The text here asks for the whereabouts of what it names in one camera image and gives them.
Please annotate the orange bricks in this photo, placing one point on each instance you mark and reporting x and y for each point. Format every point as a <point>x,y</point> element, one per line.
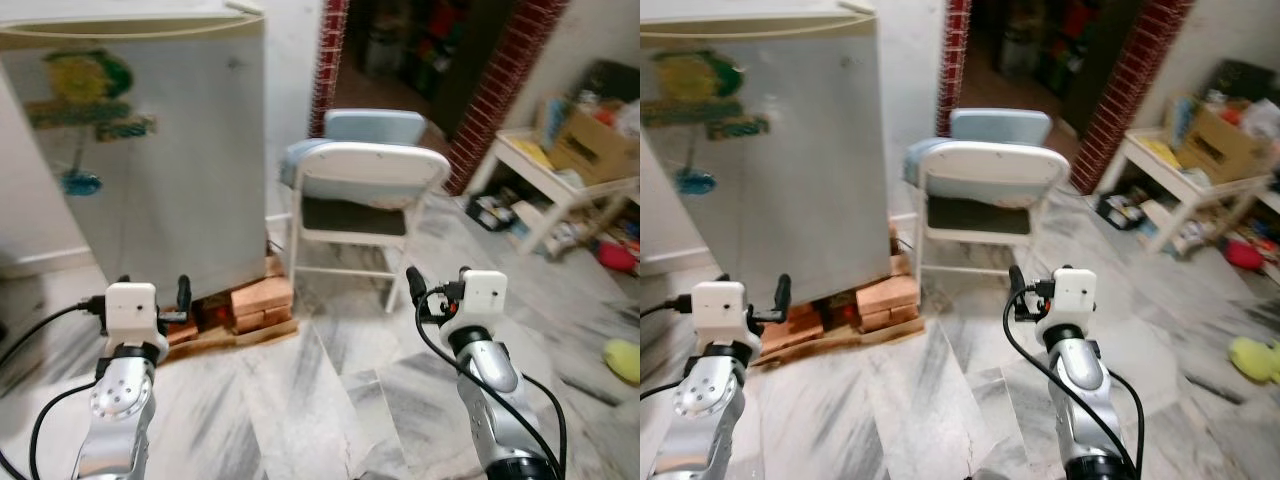
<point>885,298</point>
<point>262,300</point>

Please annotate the white low shelf table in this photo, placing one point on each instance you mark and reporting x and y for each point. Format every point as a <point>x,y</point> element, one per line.
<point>1180,185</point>
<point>530,170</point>

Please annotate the red round object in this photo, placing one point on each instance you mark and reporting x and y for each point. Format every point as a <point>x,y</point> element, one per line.
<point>1245,253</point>
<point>618,257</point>

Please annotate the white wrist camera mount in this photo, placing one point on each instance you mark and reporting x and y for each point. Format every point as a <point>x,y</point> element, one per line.
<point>1070,295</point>
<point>720,310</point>
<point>482,298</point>
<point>132,310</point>

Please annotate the yellow cloth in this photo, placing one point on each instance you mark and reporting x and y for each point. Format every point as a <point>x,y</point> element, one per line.
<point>535,153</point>
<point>1160,152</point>

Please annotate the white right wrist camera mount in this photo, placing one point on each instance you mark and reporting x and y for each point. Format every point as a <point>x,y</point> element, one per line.
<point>482,298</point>
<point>1070,295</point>

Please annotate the black tray of items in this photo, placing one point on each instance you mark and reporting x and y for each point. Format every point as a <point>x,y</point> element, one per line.
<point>495,212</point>
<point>1120,210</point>

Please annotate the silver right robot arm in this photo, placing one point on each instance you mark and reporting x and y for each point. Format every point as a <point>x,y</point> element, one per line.
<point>1085,390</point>
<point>495,390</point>

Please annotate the yellow-green soft toy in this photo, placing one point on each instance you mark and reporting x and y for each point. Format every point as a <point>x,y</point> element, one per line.
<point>624,362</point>
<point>1255,360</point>

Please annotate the grey mini fridge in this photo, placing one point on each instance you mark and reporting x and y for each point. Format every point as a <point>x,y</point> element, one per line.
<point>810,180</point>
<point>180,180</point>

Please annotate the green yellow fruit sticker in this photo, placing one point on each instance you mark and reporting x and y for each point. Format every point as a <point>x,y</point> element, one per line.
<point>85,95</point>
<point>700,95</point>

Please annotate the narrow red brick pillar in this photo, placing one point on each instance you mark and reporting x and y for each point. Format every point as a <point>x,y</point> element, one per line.
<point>955,65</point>
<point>328,70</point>

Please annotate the white folding chair blue seat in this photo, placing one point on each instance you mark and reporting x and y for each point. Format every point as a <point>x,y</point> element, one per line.
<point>990,170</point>
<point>365,175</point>

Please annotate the wide red brick pillar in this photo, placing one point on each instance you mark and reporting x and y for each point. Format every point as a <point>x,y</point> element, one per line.
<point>1130,90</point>
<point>505,90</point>

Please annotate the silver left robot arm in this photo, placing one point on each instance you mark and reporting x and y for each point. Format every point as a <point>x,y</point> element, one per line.
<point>120,410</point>
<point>700,410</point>

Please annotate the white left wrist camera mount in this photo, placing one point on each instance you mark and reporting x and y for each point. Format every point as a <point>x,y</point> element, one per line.
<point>132,310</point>
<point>720,310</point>

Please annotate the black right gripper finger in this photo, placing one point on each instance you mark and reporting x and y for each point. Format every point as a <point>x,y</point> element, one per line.
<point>416,281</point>
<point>1017,280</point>

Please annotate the dark green bag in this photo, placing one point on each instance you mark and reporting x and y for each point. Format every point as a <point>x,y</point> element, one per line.
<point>1250,80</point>

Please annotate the brown cardboard box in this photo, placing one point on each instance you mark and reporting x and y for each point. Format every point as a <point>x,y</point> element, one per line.
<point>1220,148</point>
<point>595,150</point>

